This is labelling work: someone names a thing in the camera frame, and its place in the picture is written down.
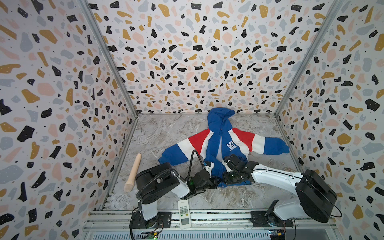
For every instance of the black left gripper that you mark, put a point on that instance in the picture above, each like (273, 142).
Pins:
(213, 184)

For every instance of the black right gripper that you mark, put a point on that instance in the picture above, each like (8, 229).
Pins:
(229, 176)

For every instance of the blue red white jacket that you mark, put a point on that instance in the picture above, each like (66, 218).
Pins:
(219, 141)

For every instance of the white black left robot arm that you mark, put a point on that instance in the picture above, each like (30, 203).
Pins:
(156, 182)

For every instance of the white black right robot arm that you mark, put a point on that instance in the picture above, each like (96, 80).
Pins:
(313, 198)

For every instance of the white remote control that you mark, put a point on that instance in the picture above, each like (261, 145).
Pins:
(184, 214)

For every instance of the beige wooden rolling pin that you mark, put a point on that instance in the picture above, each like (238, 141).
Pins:
(130, 183)

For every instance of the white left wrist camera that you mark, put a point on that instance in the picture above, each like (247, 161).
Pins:
(208, 166)

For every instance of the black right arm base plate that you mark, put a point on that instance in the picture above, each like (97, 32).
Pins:
(261, 219)

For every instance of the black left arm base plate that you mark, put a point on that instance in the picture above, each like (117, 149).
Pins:
(161, 221)

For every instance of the aluminium mounting rail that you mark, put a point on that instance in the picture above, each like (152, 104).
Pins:
(206, 225)

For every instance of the right aluminium corner post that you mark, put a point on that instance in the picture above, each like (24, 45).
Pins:
(331, 14)

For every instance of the aluminium corner post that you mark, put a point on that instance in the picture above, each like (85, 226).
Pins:
(84, 5)
(331, 14)

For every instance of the left aluminium corner post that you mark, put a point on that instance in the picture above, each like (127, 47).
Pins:
(84, 5)

